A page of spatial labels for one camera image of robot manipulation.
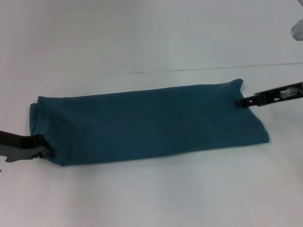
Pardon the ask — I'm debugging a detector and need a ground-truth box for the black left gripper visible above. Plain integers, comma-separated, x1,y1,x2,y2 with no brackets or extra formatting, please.
0,130,56,163

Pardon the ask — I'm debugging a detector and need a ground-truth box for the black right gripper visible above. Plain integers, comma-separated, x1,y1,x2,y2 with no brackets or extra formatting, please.
235,81,303,109

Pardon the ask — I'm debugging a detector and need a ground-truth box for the teal blue shirt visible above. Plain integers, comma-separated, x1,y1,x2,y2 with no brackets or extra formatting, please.
29,78,269,167

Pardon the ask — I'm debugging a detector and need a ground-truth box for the silver cable connector plug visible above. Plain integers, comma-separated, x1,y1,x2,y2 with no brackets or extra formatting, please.
280,87,299,98

